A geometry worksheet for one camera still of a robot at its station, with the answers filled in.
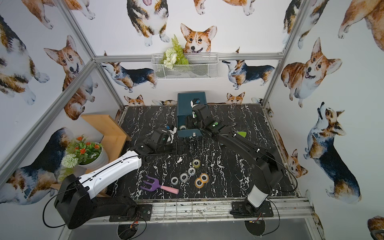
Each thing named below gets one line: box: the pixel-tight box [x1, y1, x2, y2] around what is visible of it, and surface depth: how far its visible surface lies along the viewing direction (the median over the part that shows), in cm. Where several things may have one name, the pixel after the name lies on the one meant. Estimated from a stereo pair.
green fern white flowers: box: [160, 34, 190, 70], surface depth 82 cm
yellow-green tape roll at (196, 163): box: [192, 158, 201, 168], surface depth 92 cm
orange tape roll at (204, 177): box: [200, 173, 209, 183], surface depth 86 cm
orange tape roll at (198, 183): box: [194, 177, 204, 189], surface depth 85 cm
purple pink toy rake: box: [140, 175, 180, 195], surface depth 83 cm
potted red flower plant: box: [59, 134, 109, 180], surface depth 74 cm
